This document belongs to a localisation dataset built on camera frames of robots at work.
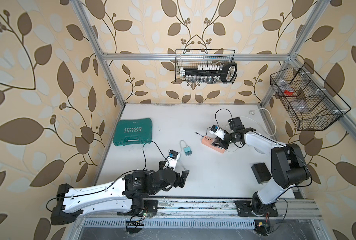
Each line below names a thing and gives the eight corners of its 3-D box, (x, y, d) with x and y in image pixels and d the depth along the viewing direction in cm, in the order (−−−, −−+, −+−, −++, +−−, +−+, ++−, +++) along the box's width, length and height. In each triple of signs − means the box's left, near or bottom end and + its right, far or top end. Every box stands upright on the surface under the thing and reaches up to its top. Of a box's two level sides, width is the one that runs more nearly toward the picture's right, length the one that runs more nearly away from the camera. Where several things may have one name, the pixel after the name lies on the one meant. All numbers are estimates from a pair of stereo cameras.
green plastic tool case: (113, 146, 99) (110, 142, 95) (121, 123, 112) (118, 118, 108) (150, 146, 99) (148, 142, 95) (154, 123, 112) (152, 118, 108)
